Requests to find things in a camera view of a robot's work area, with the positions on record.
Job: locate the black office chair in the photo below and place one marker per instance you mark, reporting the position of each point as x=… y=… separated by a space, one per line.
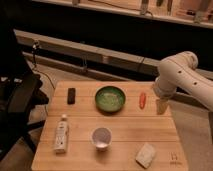
x=19 y=92

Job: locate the white squeeze bottle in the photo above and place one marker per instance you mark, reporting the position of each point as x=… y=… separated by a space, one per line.
x=61 y=135

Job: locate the orange carrot toy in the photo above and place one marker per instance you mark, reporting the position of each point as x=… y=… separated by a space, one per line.
x=142 y=100

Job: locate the green bowl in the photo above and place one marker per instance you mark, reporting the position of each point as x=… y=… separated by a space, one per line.
x=110 y=99

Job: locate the white paper cup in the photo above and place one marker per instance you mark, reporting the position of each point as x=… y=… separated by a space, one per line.
x=101 y=138

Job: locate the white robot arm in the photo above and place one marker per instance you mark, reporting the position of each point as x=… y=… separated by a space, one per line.
x=178 y=71

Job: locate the black eraser block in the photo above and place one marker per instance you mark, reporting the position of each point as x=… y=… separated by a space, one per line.
x=71 y=95

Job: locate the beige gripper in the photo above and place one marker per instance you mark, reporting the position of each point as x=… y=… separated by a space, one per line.
x=162 y=105

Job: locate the pale sponge block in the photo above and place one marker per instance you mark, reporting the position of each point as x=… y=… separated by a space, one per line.
x=146 y=155

